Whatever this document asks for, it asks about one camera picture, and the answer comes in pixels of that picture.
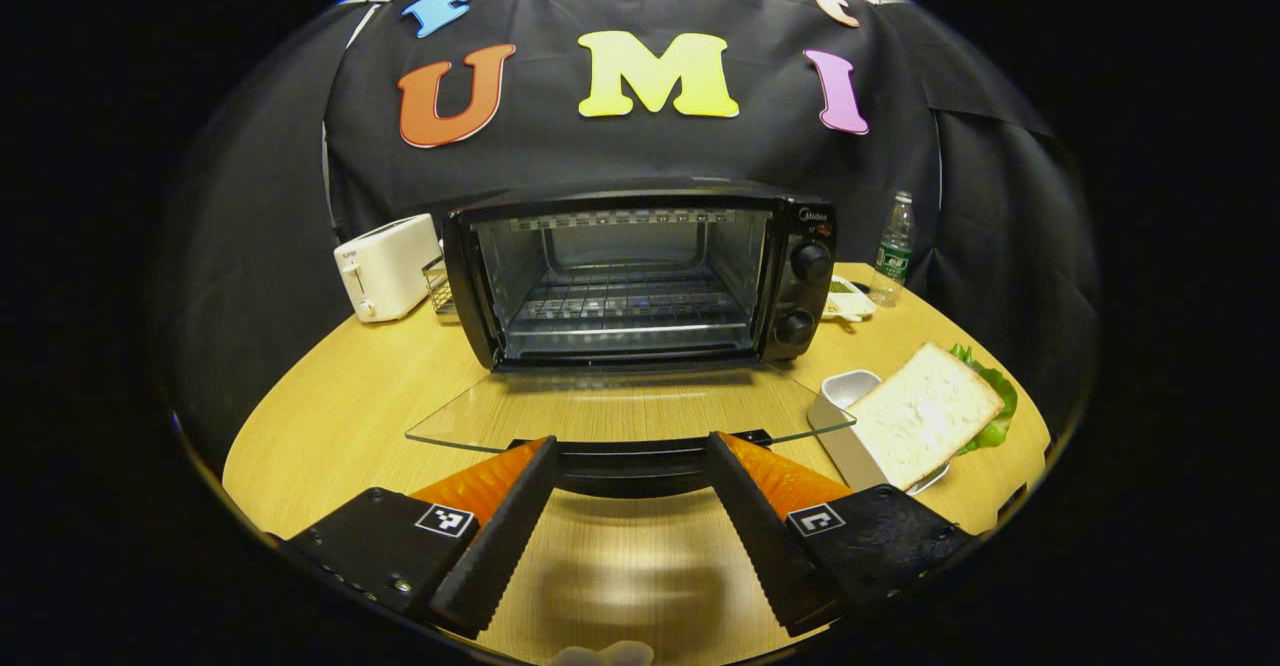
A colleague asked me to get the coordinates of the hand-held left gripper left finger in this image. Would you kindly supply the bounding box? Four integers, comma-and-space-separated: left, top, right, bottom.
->
285, 436, 561, 639

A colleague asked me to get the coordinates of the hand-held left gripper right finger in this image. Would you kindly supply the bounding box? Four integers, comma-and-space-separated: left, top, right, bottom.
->
703, 432, 976, 637

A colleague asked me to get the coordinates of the sandwich with lettuce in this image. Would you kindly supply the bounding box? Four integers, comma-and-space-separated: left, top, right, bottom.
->
848, 342, 1019, 492

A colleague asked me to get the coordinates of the black electric oven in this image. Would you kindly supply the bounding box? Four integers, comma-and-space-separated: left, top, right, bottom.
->
405, 181, 858, 499

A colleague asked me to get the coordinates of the white rectangular dish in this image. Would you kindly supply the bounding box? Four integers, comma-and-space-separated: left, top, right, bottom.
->
808, 369, 951, 497

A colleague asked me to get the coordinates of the small white plate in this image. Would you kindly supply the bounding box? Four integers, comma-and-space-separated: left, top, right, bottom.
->
822, 276, 876, 323

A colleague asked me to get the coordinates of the white toaster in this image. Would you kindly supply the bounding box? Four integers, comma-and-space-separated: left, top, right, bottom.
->
333, 213, 443, 324

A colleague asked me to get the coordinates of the clear water bottle green label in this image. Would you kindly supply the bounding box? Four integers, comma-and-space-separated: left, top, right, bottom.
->
868, 191, 916, 308

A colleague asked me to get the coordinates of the black backdrop cloth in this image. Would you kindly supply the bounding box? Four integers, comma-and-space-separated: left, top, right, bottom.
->
150, 0, 1101, 472

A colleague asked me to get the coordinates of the small wire basket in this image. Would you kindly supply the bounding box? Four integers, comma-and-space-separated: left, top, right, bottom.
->
422, 256, 461, 319

